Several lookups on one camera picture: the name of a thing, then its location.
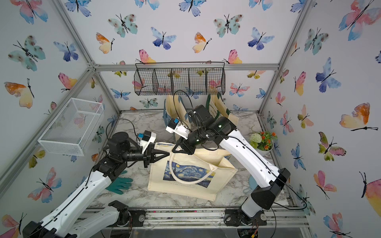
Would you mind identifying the potted artificial flower plant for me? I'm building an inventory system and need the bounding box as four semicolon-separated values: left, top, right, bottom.
250;131;278;152

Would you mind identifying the starry night canvas tote bag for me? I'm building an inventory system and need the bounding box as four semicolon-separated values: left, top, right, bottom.
147;142;238;201

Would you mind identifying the white mesh wall basket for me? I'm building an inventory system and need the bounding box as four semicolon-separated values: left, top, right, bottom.
38;98;104;156

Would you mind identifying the green handled canvas tote bag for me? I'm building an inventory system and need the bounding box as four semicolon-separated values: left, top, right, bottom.
205;93;239;126

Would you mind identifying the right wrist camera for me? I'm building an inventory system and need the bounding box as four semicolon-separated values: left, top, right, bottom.
166;118;190;139

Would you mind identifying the black wire wall basket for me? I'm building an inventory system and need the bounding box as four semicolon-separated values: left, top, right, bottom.
133;61;226;96

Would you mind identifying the green rubber glove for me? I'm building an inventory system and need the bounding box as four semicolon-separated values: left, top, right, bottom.
106;171;134;195

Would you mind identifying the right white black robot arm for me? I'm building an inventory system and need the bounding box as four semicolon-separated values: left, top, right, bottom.
166;105;290;227

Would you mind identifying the blue handled canvas tote bag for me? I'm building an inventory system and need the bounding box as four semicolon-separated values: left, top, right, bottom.
163;95;191;129

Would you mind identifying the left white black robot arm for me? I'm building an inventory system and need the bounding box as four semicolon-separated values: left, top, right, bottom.
22;131;170;238

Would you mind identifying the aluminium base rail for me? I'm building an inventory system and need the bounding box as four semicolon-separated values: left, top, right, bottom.
109;207;310;229

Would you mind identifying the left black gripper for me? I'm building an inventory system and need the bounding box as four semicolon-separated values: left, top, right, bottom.
121;145;169;169

